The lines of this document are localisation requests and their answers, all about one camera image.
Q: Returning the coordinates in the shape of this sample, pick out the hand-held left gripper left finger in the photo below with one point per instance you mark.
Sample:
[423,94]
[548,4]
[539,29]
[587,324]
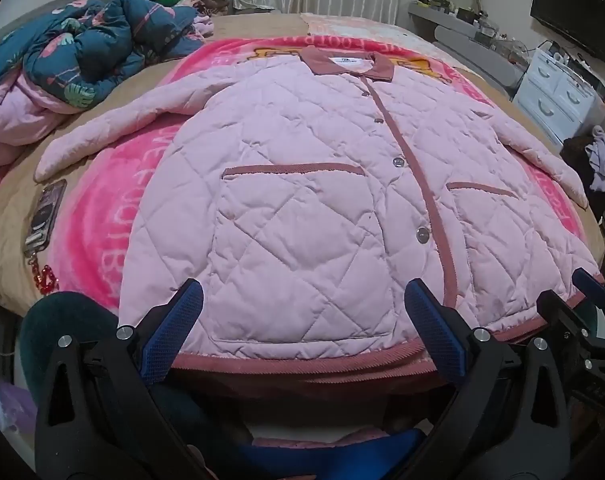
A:
[175,330]

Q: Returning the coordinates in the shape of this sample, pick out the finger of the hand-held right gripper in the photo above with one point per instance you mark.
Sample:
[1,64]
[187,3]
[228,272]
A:
[557,305]
[590,286]

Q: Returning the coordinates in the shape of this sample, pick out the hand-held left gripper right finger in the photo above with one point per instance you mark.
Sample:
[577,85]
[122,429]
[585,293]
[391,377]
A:
[435,332]

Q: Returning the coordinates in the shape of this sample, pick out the pink quilted jacket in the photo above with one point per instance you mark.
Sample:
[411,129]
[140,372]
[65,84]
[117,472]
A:
[302,185]

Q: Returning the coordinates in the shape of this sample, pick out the heap of dark clothes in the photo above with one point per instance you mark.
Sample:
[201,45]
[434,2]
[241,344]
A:
[575,160]

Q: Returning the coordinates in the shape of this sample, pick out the person's dark green trouser leg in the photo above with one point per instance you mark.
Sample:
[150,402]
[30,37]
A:
[57,310]

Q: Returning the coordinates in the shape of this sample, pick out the pink printed blanket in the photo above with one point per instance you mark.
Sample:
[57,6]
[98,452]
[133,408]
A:
[117,200]

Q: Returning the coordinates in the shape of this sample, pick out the blue cloth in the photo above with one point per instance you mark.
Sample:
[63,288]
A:
[362,455]

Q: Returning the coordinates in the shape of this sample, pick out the phone in dark case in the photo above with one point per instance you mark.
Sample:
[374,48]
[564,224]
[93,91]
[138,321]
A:
[45,215]

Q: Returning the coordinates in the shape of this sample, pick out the bed with tan sheet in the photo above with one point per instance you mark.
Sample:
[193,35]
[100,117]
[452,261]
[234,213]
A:
[7,260]

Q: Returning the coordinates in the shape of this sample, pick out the purple plastic bag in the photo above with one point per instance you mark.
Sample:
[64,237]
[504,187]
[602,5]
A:
[7,410]

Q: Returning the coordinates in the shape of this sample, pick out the white drawer cabinet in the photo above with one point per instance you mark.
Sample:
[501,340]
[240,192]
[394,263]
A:
[552,95]

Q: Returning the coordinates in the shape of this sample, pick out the assorted boxes and bottles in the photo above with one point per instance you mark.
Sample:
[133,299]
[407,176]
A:
[562,55]

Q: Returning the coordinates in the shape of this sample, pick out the grey curved dresser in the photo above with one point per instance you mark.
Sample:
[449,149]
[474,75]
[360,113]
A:
[462,35]

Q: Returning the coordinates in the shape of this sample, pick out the assorted small desk items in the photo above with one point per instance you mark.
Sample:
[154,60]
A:
[475,15]

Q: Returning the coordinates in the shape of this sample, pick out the teal floral duvet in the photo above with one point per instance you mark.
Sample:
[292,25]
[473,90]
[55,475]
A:
[97,45]

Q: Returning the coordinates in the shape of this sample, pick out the peach bunny blanket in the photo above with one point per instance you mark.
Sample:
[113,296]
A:
[362,25]

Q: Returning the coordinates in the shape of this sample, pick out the black wall television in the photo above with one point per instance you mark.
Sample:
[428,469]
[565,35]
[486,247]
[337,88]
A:
[572,15]

